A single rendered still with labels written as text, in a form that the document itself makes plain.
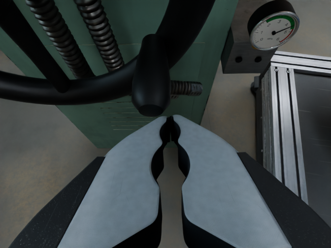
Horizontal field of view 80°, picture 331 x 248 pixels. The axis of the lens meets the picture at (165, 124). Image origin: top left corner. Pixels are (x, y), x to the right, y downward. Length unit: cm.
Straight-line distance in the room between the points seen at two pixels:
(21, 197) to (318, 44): 171
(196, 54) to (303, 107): 57
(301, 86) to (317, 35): 68
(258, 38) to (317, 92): 66
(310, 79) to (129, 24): 79
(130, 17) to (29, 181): 85
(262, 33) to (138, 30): 20
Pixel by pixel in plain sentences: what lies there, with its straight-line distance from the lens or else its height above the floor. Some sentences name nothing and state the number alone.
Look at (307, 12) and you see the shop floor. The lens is 175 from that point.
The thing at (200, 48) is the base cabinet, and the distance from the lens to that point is 42.
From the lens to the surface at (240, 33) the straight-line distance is 39.
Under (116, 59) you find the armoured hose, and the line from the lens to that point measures 26.
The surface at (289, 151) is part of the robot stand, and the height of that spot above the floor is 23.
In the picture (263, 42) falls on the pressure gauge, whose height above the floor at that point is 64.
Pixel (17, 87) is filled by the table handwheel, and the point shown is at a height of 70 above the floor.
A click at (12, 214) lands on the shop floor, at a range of 106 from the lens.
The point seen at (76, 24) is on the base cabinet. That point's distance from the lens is 41.
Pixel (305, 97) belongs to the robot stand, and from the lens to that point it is 94.
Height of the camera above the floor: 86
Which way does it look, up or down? 64 degrees down
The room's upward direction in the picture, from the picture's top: 3 degrees counter-clockwise
